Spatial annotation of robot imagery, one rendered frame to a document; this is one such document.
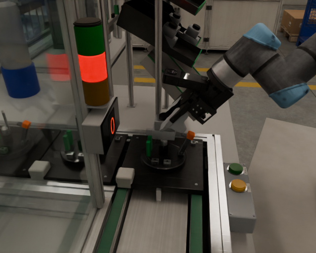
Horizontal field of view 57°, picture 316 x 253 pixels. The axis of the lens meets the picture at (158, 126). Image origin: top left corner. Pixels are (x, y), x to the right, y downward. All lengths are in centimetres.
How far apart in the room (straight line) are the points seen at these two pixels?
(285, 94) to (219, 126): 62
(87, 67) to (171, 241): 46
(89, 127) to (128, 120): 74
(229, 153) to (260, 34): 55
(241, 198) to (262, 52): 37
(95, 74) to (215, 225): 45
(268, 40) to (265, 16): 415
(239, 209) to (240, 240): 10
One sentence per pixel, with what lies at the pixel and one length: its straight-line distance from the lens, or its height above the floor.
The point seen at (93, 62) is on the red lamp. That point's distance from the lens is 54.
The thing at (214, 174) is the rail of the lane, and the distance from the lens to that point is 88.
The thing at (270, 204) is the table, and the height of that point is 86.
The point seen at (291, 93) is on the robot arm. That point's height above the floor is 125.
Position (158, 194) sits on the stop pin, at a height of 95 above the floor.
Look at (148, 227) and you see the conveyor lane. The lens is 78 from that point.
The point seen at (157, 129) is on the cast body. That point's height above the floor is 109.
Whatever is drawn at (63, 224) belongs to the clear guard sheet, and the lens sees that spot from 59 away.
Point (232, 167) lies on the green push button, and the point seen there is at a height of 97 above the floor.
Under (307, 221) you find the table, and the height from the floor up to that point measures 86.
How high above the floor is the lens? 153
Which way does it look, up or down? 33 degrees down
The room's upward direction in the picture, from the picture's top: straight up
